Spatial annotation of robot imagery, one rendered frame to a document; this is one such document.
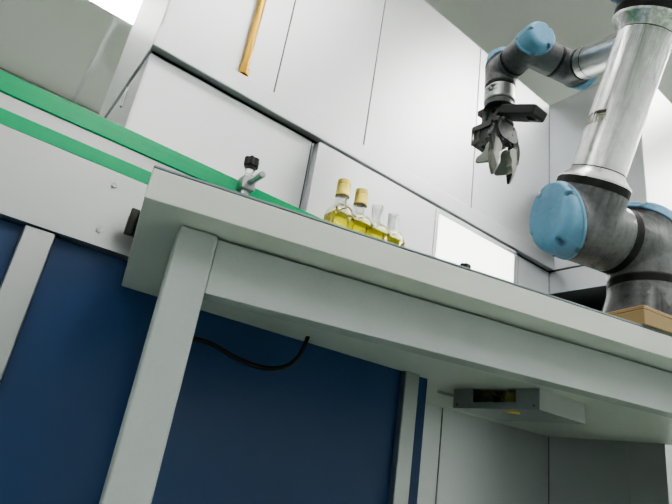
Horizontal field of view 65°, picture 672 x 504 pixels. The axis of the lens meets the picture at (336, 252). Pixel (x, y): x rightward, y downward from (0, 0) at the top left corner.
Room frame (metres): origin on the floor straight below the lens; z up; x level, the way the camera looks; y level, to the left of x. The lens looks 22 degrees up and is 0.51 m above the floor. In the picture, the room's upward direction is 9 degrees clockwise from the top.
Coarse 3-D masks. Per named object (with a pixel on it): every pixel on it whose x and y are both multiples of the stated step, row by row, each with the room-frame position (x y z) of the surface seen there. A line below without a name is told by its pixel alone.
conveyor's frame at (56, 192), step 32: (0, 128) 0.65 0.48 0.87; (0, 160) 0.65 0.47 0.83; (32, 160) 0.67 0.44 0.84; (64, 160) 0.69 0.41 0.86; (0, 192) 0.66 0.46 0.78; (32, 192) 0.68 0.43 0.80; (64, 192) 0.70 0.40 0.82; (96, 192) 0.73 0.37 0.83; (128, 192) 0.75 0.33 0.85; (32, 224) 0.69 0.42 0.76; (64, 224) 0.71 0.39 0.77; (96, 224) 0.73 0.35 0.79; (128, 256) 0.77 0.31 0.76
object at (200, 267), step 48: (192, 240) 0.50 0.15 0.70; (192, 288) 0.51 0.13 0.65; (240, 288) 0.53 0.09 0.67; (288, 288) 0.55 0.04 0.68; (336, 288) 0.57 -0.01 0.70; (384, 288) 0.59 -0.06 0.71; (192, 336) 0.51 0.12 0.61; (384, 336) 0.59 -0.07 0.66; (432, 336) 0.61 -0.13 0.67; (480, 336) 0.64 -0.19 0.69; (528, 336) 0.67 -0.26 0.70; (144, 384) 0.50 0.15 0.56; (576, 384) 0.70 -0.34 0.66; (624, 384) 0.73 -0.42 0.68; (144, 432) 0.51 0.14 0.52; (144, 480) 0.51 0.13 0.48
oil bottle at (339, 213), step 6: (336, 204) 1.13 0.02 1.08; (342, 204) 1.13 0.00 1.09; (330, 210) 1.14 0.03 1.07; (336, 210) 1.13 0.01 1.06; (342, 210) 1.13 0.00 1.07; (348, 210) 1.14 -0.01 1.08; (324, 216) 1.16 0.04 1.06; (330, 216) 1.14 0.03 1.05; (336, 216) 1.12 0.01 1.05; (342, 216) 1.13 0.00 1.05; (348, 216) 1.14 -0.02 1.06; (330, 222) 1.14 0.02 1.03; (336, 222) 1.13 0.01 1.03; (342, 222) 1.13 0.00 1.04; (348, 222) 1.14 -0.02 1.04
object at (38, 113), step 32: (0, 96) 0.65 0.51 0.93; (32, 96) 0.67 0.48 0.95; (32, 128) 0.68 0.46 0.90; (64, 128) 0.70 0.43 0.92; (96, 128) 0.72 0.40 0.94; (96, 160) 0.73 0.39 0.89; (128, 160) 0.76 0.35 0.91; (160, 160) 0.78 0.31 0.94; (192, 160) 0.81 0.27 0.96; (256, 192) 0.89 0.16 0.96
